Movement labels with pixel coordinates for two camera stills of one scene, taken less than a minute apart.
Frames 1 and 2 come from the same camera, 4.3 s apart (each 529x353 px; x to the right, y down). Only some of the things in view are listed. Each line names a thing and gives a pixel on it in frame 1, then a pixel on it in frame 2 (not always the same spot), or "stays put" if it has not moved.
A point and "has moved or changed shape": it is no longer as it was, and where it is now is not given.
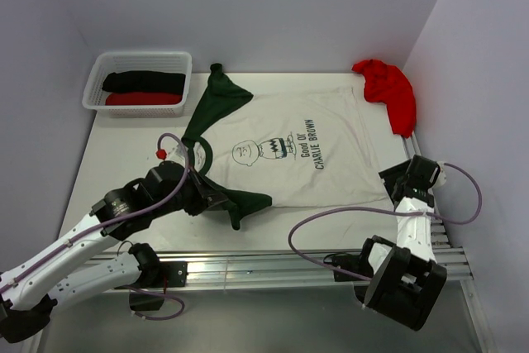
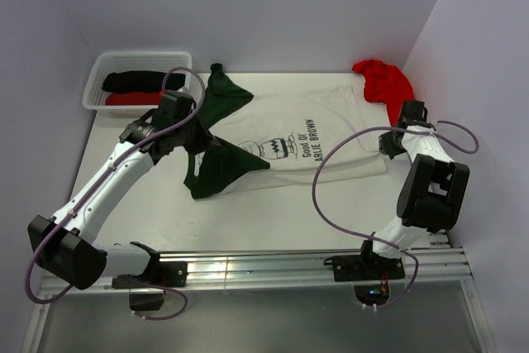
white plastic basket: (107, 63) stays put
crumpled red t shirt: (388, 85) stays put
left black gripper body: (194, 201) -> (194, 136)
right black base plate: (355, 264) stays put
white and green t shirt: (295, 148) has moved or changed shape
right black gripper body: (395, 175) -> (390, 145)
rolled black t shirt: (145, 82) stays put
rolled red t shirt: (142, 98) stays put
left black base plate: (176, 272) stays put
